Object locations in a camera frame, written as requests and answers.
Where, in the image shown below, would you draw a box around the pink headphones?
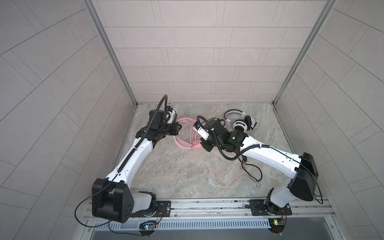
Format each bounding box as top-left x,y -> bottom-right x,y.
173,118 -> 202,150

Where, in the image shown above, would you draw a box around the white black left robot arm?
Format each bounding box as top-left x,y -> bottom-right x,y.
92,107 -> 182,223

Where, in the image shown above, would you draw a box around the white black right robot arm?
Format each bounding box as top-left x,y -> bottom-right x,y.
193,116 -> 319,215

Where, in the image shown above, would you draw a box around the white black headphones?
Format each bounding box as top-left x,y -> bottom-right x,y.
224,109 -> 257,133

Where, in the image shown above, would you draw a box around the left circuit board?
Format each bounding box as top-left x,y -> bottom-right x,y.
139,221 -> 157,233

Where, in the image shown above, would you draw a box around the circuit board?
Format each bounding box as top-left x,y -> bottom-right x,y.
139,221 -> 157,233
268,218 -> 286,234

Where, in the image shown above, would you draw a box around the right circuit board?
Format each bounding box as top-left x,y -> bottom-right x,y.
268,218 -> 286,234

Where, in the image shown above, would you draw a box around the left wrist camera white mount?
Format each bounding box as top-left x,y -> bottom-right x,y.
165,106 -> 177,125

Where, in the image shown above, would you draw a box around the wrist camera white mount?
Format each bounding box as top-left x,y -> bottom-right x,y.
193,122 -> 210,141
165,106 -> 177,125

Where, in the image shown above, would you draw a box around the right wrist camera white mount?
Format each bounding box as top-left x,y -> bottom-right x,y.
193,122 -> 210,141

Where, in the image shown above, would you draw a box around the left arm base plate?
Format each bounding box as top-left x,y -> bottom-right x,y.
131,201 -> 171,218

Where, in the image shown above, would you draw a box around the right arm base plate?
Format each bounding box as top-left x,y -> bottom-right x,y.
248,199 -> 292,216

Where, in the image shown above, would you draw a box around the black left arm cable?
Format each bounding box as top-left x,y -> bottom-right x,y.
74,94 -> 169,229

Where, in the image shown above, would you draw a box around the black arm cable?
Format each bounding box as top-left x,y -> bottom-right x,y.
196,115 -> 324,205
74,94 -> 169,229

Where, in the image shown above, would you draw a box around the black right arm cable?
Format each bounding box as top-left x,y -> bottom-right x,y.
196,115 -> 324,205

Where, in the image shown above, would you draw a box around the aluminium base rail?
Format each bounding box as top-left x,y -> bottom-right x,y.
82,196 -> 337,223

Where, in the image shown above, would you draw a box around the aluminium corner post left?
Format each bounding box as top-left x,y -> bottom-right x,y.
83,0 -> 138,106

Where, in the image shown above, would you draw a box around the aluminium corner post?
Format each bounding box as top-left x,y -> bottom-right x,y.
273,0 -> 337,106
83,0 -> 138,106

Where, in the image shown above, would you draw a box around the aluminium corner post right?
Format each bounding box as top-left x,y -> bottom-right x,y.
273,0 -> 337,106

